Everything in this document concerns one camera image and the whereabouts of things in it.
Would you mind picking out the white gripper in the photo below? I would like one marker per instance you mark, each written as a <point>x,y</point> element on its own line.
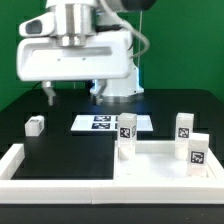
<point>105,56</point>

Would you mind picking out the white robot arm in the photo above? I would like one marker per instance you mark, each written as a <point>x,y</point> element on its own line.
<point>84,40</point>

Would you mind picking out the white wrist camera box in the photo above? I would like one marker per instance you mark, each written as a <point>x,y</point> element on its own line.
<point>40,26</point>

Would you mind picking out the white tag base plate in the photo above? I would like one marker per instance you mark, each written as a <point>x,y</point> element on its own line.
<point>107,122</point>

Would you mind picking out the white U-shaped obstacle fence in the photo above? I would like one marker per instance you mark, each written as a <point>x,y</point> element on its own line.
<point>115,191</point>

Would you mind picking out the white square table top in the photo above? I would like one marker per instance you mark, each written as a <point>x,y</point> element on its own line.
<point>155,159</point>

